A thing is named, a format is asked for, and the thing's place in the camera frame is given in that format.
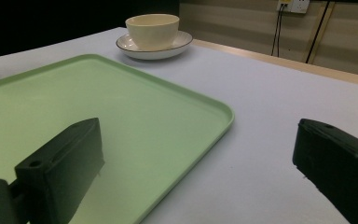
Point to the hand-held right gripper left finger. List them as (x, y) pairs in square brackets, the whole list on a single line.
[(65, 168)]

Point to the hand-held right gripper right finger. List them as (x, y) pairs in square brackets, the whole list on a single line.
[(338, 161)]

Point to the green plastic tray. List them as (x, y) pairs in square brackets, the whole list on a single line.
[(112, 118)]

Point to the white plate with dark rim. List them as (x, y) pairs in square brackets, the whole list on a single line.
[(155, 51)]

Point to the cream ceramic bowl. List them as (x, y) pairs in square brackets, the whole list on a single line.
[(152, 31)]

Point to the white wall socket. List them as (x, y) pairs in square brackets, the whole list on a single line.
[(293, 5)]

